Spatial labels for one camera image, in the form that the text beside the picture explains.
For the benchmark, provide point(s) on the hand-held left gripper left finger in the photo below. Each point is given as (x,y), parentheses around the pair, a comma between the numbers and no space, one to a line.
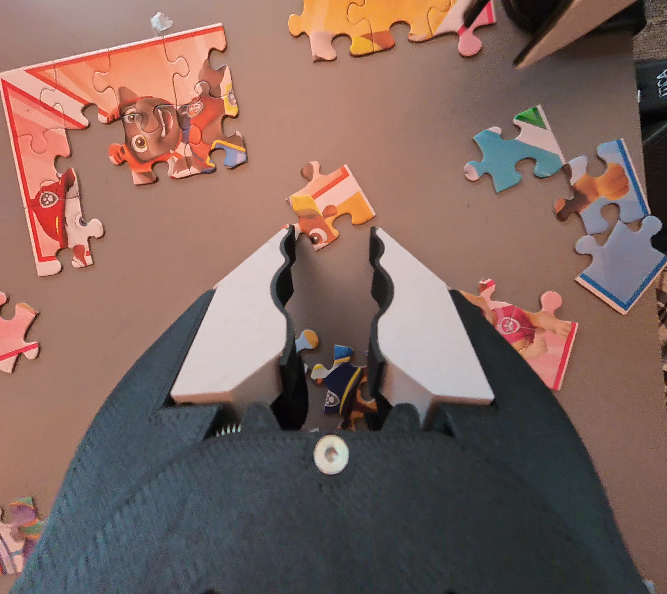
(234,333)

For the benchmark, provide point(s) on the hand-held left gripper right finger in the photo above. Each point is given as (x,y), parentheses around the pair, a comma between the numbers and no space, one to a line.
(432,338)

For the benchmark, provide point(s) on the pink dog puzzle piece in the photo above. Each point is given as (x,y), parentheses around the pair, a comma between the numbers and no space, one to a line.
(526,338)

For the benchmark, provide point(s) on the yellow dog face puzzle piece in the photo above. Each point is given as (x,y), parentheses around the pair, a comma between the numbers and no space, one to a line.
(338,198)

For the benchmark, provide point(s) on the red border dog puzzle section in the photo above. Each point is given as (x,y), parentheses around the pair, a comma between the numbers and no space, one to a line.
(146,72)

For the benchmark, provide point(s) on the teal green corner puzzle piece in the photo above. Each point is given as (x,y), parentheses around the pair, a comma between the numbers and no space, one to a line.
(505,156)

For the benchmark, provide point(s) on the plain blue puzzle piece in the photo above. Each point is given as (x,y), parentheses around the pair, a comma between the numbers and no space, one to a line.
(620,265)

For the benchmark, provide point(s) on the orange tail blue border puzzle piece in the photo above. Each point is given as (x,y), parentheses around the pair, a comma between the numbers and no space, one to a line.
(604,182)

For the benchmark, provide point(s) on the pink red striped puzzle piece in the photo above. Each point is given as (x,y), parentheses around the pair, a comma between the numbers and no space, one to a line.
(15,333)

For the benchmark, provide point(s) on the purple teal striped puzzle piece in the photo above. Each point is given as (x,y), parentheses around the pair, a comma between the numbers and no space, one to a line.
(18,536)

